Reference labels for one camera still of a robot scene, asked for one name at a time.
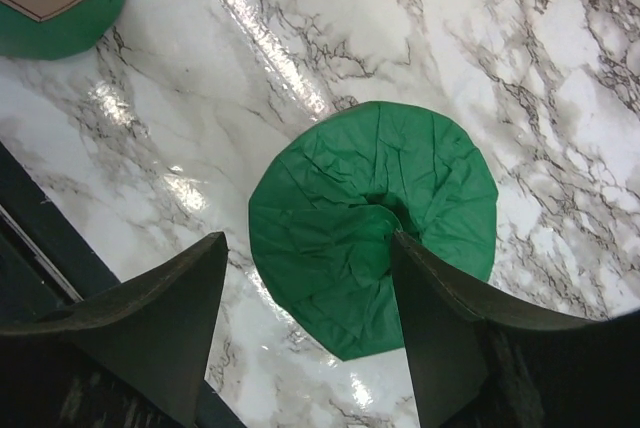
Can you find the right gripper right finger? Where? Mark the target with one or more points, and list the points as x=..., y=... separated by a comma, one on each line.
x=479, y=357

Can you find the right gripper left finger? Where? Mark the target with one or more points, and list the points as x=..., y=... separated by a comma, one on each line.
x=132, y=356

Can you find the green brown roll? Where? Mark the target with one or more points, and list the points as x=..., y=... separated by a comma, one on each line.
x=322, y=217

